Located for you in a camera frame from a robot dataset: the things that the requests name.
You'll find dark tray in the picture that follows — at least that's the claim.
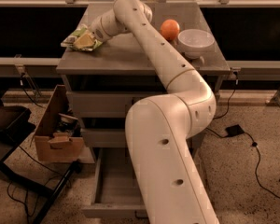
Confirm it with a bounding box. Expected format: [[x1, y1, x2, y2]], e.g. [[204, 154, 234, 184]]
[[0, 101, 35, 139]]

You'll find orange fruit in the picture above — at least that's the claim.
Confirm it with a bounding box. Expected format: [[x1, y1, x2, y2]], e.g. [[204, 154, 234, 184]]
[[161, 20, 180, 41]]

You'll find black power adapter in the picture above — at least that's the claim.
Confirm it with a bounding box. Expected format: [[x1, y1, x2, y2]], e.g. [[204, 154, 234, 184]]
[[226, 124, 244, 137]]

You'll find top grey drawer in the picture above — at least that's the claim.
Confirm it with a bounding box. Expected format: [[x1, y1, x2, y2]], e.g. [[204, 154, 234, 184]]
[[67, 91, 157, 119]]

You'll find white bowl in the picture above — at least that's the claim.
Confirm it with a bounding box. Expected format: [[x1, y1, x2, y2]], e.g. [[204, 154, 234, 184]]
[[177, 29, 215, 59]]

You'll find grey drawer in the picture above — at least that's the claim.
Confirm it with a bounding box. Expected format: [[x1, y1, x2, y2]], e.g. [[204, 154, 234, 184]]
[[81, 129, 126, 148], [67, 91, 157, 119], [81, 147, 209, 219]]

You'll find grey drawer cabinet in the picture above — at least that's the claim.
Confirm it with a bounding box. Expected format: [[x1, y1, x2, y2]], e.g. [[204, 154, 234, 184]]
[[57, 2, 230, 160]]

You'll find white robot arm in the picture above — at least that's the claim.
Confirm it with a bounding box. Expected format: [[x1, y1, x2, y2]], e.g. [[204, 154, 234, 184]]
[[90, 0, 219, 224]]

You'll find black table stand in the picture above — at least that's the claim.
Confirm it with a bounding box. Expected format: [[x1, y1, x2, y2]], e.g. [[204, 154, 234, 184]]
[[0, 121, 82, 224]]

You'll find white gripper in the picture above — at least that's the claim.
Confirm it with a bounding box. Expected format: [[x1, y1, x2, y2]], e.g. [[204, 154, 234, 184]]
[[74, 10, 129, 49]]

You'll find black power cable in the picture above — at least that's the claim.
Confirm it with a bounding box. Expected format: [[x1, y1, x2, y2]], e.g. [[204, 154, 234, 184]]
[[204, 126, 280, 201]]

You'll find bottom grey drawer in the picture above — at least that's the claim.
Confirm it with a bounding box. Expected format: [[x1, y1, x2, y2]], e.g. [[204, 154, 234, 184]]
[[81, 147, 209, 219]]

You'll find jar in cardboard box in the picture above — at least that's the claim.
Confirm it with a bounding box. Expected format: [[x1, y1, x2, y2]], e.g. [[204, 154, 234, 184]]
[[55, 113, 77, 137]]

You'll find middle grey drawer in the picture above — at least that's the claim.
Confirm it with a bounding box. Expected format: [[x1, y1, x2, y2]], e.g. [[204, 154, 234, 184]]
[[81, 129, 126, 148]]

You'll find cardboard box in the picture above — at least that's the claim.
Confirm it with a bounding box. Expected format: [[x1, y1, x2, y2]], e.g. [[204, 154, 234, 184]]
[[35, 85, 84, 163]]

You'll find green jalapeno chip bag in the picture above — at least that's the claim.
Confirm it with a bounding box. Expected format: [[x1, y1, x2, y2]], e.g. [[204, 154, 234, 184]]
[[61, 24, 102, 52]]

